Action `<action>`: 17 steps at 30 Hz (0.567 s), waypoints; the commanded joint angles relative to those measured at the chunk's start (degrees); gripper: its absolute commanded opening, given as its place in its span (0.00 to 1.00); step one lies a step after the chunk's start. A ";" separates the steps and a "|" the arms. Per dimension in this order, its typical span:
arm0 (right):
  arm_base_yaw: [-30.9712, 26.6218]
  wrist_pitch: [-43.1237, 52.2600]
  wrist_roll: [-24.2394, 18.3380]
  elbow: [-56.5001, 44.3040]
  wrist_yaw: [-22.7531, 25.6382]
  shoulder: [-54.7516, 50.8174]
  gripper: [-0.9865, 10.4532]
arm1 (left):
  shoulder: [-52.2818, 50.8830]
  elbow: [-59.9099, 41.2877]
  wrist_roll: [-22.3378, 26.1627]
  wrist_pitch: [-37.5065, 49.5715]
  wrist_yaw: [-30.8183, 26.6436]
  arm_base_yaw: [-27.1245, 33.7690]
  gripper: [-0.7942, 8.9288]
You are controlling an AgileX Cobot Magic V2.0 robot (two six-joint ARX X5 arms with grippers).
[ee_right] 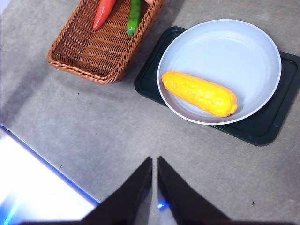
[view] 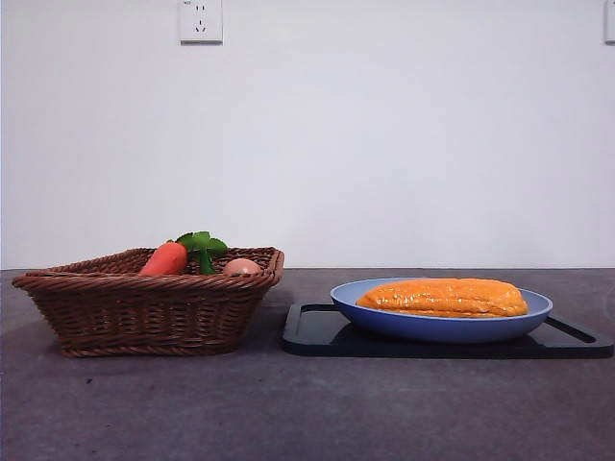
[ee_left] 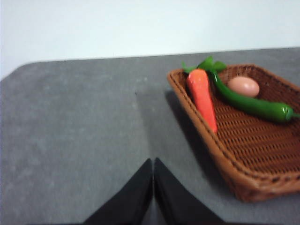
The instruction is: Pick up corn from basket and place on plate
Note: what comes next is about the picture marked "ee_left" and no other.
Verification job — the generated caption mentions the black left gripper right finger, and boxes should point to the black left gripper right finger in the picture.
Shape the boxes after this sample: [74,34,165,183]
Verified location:
[153,157,223,225]

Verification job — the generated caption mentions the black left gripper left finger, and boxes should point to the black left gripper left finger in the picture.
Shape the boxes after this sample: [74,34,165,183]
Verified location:
[84,158,154,225]

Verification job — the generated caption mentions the brown wicker basket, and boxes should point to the brown wicker basket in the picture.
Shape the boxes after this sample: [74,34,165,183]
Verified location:
[166,63,300,203]

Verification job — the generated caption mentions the orange carrot with green leaves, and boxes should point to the orange carrot with green leaves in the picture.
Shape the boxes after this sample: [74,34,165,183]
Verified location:
[182,56,227,135]

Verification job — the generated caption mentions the brown egg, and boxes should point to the brown egg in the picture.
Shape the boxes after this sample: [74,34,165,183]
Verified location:
[227,76,260,98]

